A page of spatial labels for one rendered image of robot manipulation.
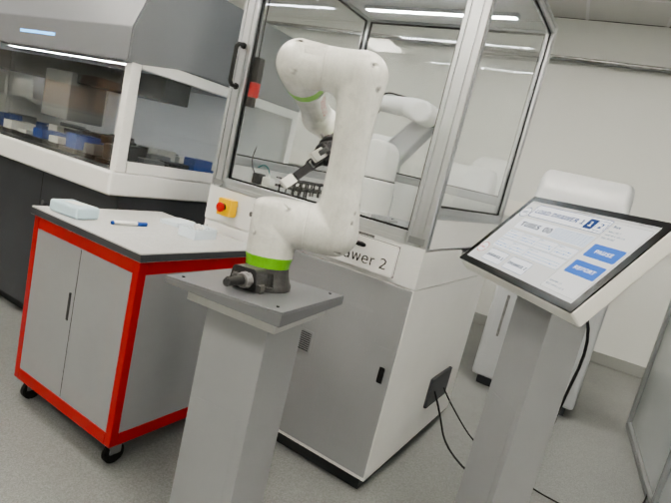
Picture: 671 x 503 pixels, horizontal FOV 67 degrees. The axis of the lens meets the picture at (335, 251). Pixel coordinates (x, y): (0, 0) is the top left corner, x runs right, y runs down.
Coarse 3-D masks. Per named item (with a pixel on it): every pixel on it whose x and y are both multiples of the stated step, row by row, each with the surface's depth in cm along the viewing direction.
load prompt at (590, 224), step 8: (544, 208) 150; (552, 208) 147; (536, 216) 149; (544, 216) 147; (552, 216) 144; (560, 216) 141; (568, 216) 139; (576, 216) 137; (584, 216) 134; (560, 224) 138; (568, 224) 136; (576, 224) 134; (584, 224) 132; (592, 224) 129; (600, 224) 127; (608, 224) 125; (592, 232) 127; (600, 232) 125
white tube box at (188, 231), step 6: (180, 228) 191; (186, 228) 190; (192, 228) 193; (210, 228) 200; (180, 234) 191; (186, 234) 190; (192, 234) 188; (198, 234) 189; (204, 234) 192; (210, 234) 196; (216, 234) 199; (198, 240) 190
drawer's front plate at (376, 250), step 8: (360, 240) 180; (368, 240) 178; (360, 248) 180; (368, 248) 178; (376, 248) 177; (384, 248) 175; (392, 248) 174; (336, 256) 185; (344, 256) 184; (360, 256) 180; (368, 256) 179; (376, 256) 177; (384, 256) 175; (392, 256) 174; (352, 264) 182; (360, 264) 180; (368, 264) 179; (376, 264) 177; (384, 264) 175; (392, 264) 174; (376, 272) 177; (384, 272) 176; (392, 272) 175
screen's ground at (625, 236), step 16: (560, 208) 145; (512, 224) 154; (528, 224) 149; (544, 224) 143; (624, 224) 122; (640, 224) 118; (496, 240) 152; (608, 240) 121; (624, 240) 117; (640, 240) 114; (480, 256) 150; (576, 256) 123; (624, 256) 113; (512, 272) 134; (528, 272) 130; (544, 272) 126; (560, 272) 122; (544, 288) 121; (560, 288) 117; (576, 288) 114
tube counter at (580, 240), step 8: (544, 232) 140; (552, 232) 138; (560, 232) 135; (568, 232) 133; (576, 232) 131; (560, 240) 132; (568, 240) 130; (576, 240) 128; (584, 240) 126; (592, 240) 124
